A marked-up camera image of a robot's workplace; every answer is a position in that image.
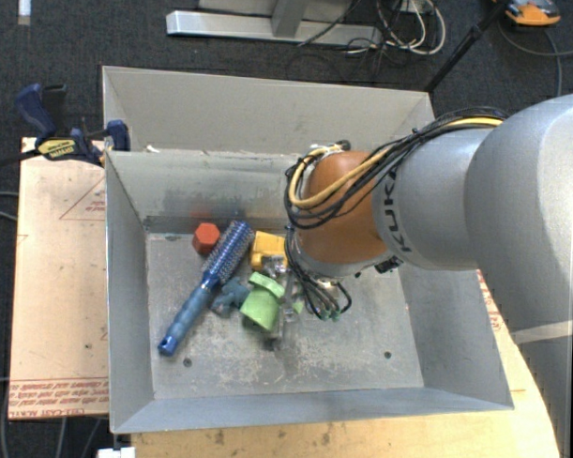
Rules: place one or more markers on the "brown cardboard board, red print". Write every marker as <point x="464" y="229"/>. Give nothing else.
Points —
<point x="59" y="281"/>

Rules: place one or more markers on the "black cylinder on white bracket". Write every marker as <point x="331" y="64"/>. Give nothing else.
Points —
<point x="388" y="265"/>

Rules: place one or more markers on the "red hexagonal block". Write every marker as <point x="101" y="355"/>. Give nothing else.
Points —
<point x="205" y="238"/>

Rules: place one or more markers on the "teal toy figure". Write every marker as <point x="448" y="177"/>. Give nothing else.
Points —
<point x="230" y="294"/>

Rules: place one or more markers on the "grey metal bin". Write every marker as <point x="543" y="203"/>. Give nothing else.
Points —
<point x="263" y="359"/>

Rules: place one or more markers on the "green toy bolt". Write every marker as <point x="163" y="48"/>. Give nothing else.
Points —
<point x="260" y="307"/>

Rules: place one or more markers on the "yellow toy block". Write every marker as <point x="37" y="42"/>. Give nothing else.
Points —
<point x="266" y="249"/>

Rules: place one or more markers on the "blue round hairbrush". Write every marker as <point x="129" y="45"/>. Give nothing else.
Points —
<point x="227" y="249"/>

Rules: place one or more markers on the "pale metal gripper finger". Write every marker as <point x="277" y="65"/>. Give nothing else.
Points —
<point x="276" y="268"/>
<point x="289" y="312"/>

